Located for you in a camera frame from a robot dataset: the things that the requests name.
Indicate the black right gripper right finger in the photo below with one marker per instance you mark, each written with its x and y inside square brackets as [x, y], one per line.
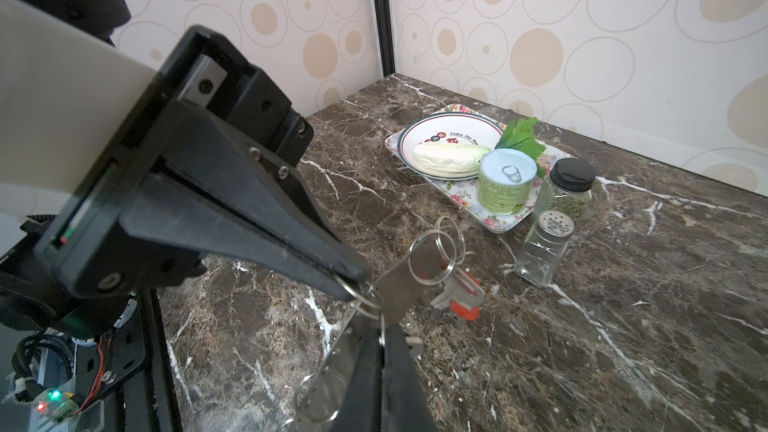
[403, 402]

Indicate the small clear glass bottle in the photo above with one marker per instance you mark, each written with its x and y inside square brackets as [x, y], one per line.
[544, 247]

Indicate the dark lid spice jar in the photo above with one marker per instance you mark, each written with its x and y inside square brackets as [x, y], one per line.
[567, 188]

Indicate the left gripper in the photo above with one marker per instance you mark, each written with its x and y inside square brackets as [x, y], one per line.
[232, 141]

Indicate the floral rectangular tray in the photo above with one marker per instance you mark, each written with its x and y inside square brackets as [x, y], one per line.
[464, 192]

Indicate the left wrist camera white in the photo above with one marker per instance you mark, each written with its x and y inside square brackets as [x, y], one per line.
[63, 96]

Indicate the pale green cabbage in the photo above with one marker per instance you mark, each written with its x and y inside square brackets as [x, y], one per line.
[446, 159]

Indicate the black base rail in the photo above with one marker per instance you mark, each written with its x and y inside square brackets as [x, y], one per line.
[102, 370]

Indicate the white plate with red text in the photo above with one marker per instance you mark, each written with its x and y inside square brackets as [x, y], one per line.
[452, 127]

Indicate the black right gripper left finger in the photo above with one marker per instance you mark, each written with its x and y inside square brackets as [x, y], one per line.
[361, 407]

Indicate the black vertical frame post left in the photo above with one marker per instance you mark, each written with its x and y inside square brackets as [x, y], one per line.
[384, 25]

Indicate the red tagged key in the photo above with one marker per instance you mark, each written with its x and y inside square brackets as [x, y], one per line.
[462, 294]

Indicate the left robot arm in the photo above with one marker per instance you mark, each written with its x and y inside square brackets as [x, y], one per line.
[29, 292]

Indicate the green leafy vegetable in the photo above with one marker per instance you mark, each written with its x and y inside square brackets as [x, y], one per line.
[520, 135]

